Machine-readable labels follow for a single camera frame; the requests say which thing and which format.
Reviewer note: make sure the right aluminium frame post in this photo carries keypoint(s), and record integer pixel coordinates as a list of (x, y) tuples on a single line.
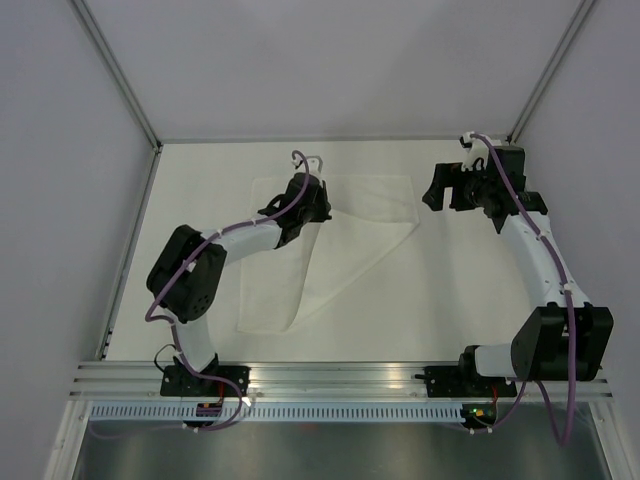
[(575, 25)]

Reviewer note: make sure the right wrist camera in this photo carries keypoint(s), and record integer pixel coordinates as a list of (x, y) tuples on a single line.
[(477, 150)]

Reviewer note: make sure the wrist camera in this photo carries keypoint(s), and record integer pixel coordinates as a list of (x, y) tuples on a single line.
[(477, 150), (311, 163)]

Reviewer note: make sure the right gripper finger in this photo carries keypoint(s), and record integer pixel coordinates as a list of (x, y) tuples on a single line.
[(445, 175), (434, 197)]

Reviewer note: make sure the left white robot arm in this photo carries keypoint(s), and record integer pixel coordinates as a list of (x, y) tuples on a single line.
[(184, 279)]

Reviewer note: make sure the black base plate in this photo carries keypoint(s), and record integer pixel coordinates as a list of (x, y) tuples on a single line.
[(451, 382), (178, 382)]

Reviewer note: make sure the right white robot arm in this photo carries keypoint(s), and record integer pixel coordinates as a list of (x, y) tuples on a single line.
[(566, 335)]

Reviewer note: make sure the left aluminium frame post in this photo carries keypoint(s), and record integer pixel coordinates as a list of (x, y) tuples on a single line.
[(100, 43)]

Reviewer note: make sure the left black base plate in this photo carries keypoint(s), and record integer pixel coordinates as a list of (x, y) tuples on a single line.
[(178, 382)]

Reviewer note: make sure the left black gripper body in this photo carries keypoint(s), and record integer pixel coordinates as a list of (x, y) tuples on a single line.
[(319, 211)]

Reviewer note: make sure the white cloth napkin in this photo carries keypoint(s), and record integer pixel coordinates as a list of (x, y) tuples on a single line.
[(371, 215)]

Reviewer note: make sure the aluminium mounting rail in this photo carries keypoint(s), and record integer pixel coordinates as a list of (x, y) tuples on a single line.
[(268, 381)]

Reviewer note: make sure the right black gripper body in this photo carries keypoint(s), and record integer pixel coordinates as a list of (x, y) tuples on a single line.
[(477, 184)]

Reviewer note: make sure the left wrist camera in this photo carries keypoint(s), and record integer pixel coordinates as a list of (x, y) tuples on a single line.
[(311, 163)]

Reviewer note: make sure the white slotted cable duct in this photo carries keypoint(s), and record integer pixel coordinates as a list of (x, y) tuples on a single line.
[(301, 412)]

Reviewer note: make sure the aluminium frame post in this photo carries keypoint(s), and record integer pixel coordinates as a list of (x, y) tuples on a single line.
[(575, 25), (100, 43)]

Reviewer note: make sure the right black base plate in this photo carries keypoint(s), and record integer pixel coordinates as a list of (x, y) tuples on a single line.
[(451, 382)]

